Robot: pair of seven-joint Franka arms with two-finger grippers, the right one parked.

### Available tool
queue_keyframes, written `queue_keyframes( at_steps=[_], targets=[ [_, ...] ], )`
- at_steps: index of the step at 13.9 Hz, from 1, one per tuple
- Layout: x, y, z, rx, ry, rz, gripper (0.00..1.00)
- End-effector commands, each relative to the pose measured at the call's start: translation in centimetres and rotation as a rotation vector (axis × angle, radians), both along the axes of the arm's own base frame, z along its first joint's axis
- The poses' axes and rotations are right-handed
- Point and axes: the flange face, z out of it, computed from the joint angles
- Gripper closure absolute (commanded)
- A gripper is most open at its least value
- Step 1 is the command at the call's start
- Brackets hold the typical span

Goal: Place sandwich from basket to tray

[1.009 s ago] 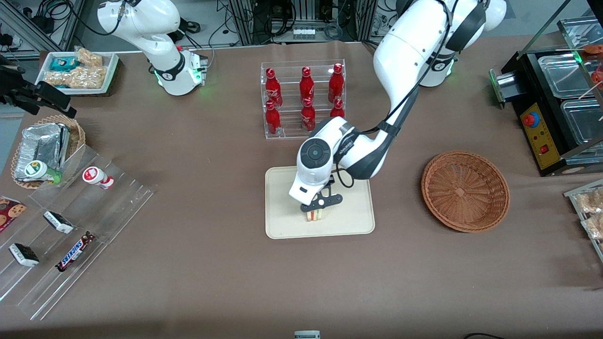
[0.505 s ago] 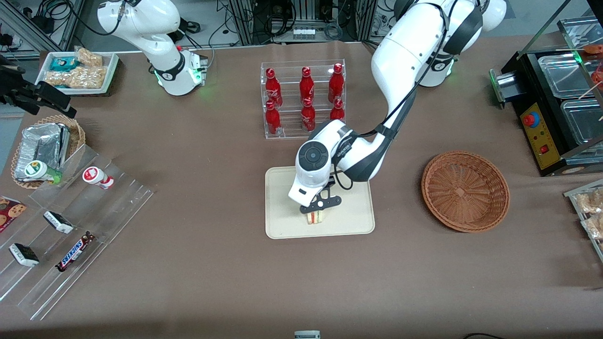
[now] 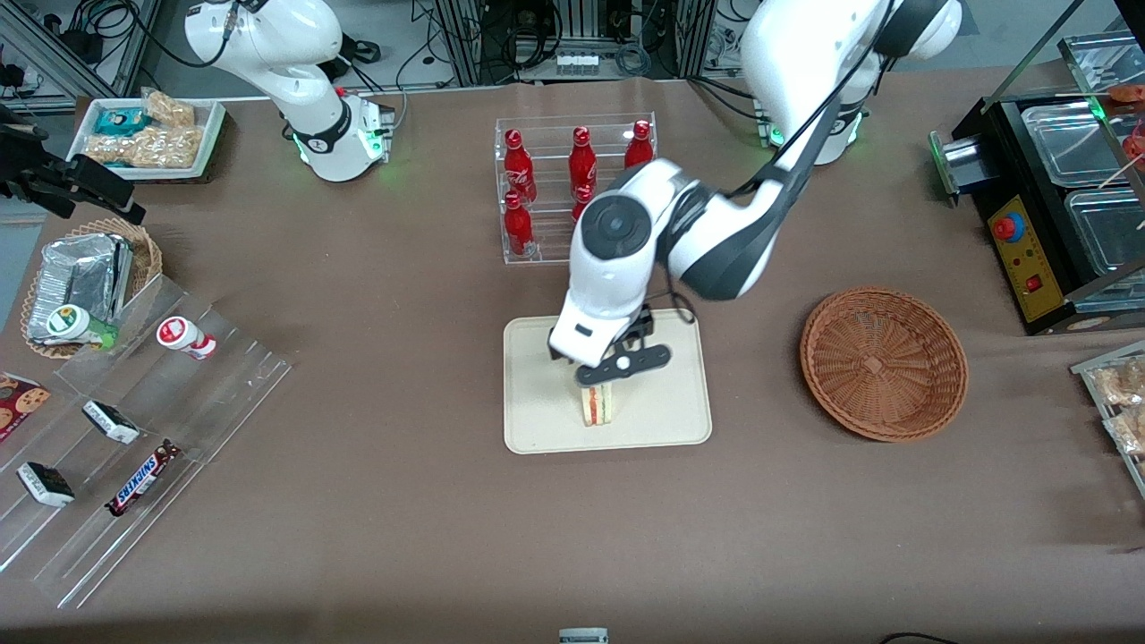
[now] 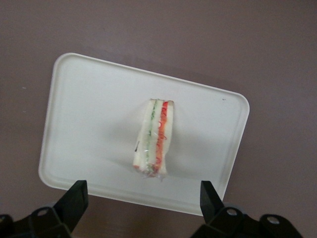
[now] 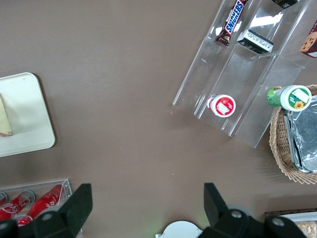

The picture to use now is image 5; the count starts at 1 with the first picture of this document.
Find clear acrylic bottle rack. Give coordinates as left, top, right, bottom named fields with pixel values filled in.
left=0, top=178, right=73, bottom=225

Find red lid yoghurt bottle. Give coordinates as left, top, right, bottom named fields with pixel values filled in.
left=207, top=93, right=236, bottom=117

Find red cookie box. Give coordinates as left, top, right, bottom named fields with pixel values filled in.
left=299, top=19, right=317, bottom=58

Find triangular sandwich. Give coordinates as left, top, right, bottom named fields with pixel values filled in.
left=0, top=93, right=13, bottom=137

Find cream plastic tray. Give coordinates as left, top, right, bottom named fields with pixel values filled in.
left=0, top=72, right=55, bottom=157

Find white rectangular snack tray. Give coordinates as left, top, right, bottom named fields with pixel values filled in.
left=264, top=210, right=317, bottom=238

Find green yoghurt bottle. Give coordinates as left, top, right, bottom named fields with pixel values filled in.
left=266, top=85, right=312, bottom=112

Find black chocolate pack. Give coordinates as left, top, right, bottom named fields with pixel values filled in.
left=271, top=0, right=300, bottom=9
left=237, top=29, right=275, bottom=55

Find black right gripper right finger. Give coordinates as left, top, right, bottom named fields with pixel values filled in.
left=202, top=182, right=267, bottom=238

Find aluminium foil container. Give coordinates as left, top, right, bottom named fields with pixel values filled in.
left=284, top=103, right=317, bottom=174

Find clear acrylic stepped display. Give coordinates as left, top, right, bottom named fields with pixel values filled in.
left=172, top=0, right=317, bottom=149

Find large peanut snack bag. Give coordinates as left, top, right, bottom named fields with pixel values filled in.
left=296, top=221, right=317, bottom=238

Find light wicker basket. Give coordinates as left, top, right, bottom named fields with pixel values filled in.
left=269, top=84, right=317, bottom=184

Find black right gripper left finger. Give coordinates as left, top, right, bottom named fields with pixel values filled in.
left=18, top=183, right=94, bottom=238

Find Snickers chocolate bar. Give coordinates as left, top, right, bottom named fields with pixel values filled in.
left=214, top=0, right=249, bottom=47

